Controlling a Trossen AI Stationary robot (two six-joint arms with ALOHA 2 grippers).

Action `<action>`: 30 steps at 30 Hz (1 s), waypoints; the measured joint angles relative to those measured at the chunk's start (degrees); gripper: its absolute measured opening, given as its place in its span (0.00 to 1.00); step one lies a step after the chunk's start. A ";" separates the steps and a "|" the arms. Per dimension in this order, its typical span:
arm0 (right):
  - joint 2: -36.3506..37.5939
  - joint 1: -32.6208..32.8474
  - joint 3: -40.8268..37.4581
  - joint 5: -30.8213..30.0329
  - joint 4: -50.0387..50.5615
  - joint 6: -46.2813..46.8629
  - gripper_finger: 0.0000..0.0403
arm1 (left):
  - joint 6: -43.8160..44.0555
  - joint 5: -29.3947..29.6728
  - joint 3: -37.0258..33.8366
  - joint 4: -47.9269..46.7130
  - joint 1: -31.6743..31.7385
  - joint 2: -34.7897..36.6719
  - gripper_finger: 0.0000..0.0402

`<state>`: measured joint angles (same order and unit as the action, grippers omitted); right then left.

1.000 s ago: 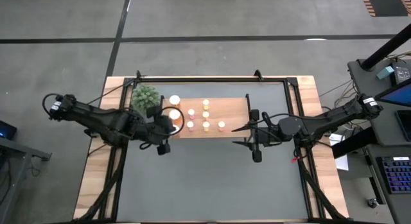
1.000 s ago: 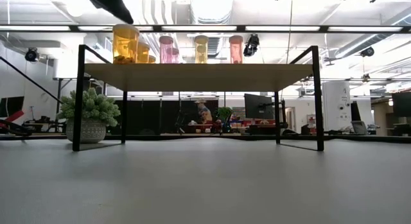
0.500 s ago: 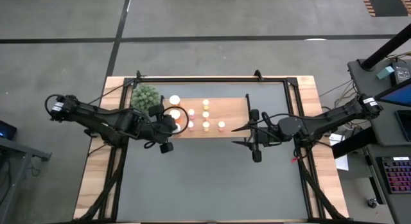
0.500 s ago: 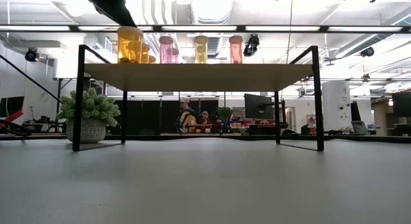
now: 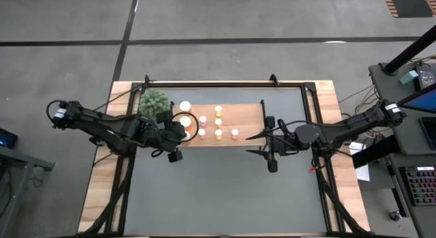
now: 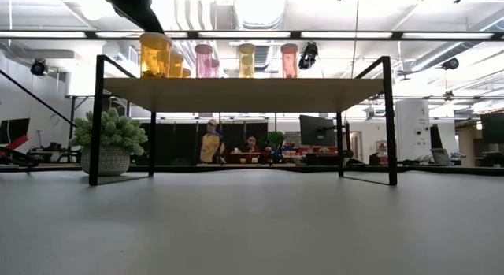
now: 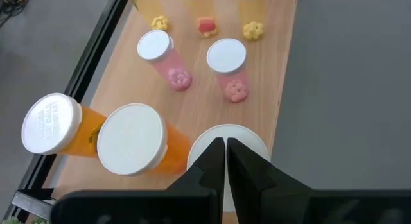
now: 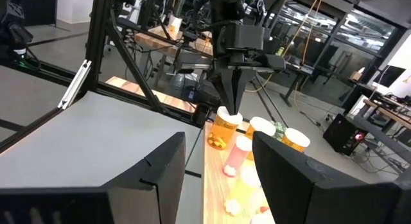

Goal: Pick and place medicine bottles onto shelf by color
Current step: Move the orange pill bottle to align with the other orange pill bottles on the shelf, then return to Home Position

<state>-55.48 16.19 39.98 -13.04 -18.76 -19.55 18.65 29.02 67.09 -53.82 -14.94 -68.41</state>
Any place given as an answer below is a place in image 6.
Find black round spotlight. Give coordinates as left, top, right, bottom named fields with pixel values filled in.
left=440, top=57, right=460, bottom=71
left=30, top=58, right=49, bottom=77
left=298, top=41, right=319, bottom=71

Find wooden shelf black metal legs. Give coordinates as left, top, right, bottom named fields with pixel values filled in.
left=88, top=54, right=398, bottom=188

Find salmon pink medicine bottle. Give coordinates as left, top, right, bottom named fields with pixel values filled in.
left=280, top=43, right=299, bottom=79

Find yellow medicine bottle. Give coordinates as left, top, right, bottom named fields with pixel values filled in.
left=237, top=43, right=257, bottom=79

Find grey laptop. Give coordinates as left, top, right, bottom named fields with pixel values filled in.
left=430, top=147, right=452, bottom=166

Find green potted plant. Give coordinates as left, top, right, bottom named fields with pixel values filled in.
left=69, top=107, right=149, bottom=177

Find white pillar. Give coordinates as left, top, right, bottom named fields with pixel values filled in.
left=395, top=98, right=432, bottom=162

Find black metal table frame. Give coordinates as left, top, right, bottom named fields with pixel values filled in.
left=0, top=58, right=504, bottom=177

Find small green plant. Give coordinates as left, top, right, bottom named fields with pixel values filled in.
left=265, top=131, right=285, bottom=150

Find black overhead crossbar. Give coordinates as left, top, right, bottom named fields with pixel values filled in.
left=0, top=29, right=504, bottom=41

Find black slanted panel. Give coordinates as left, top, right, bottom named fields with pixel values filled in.
left=429, top=124, right=444, bottom=150

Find black monitor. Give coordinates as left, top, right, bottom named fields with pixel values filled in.
left=480, top=113, right=504, bottom=145
left=298, top=114, right=337, bottom=147

